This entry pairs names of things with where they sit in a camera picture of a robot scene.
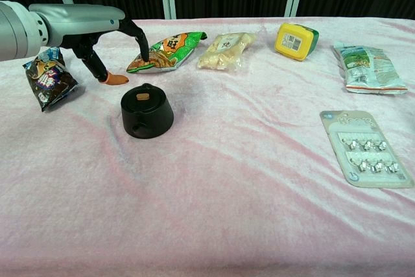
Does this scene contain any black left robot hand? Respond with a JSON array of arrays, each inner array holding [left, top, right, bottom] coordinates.
[[28, 3, 150, 87]]

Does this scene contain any black teapot lid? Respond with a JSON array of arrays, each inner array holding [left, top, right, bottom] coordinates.
[[121, 84, 167, 115]]

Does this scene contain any black teapot body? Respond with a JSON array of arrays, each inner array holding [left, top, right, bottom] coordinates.
[[120, 83, 175, 139]]

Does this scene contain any dark blue snack bag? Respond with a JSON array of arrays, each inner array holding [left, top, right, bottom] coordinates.
[[22, 46, 79, 113]]

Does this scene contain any green orange snack bag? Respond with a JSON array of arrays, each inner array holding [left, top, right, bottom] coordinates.
[[126, 31, 208, 74]]

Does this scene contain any clear bag of pale snacks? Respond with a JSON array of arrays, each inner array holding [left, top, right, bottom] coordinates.
[[197, 32, 257, 71]]

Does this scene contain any pink plush table cloth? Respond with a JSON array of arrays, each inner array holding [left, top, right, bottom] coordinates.
[[0, 16, 415, 277]]

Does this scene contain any yellow green plastic box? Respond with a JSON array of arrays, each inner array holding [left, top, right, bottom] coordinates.
[[274, 22, 320, 62]]

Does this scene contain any white green snack bag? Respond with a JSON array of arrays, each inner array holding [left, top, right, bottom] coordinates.
[[332, 41, 409, 95]]

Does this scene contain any blister card of hooks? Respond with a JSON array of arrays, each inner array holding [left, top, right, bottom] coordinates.
[[319, 110, 415, 189]]

